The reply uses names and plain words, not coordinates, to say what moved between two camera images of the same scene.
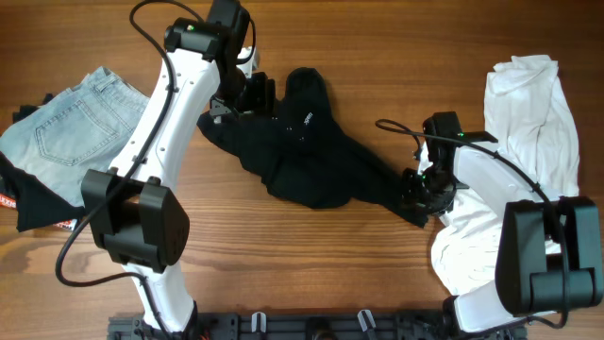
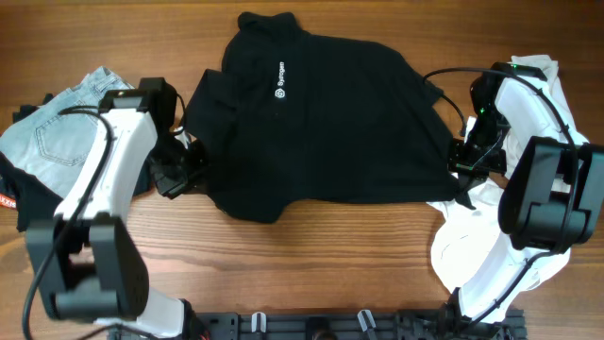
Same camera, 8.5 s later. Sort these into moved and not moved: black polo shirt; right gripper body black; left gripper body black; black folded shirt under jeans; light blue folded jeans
Moved: black polo shirt; right gripper body black; left gripper body black
Not moved: light blue folded jeans; black folded shirt under jeans
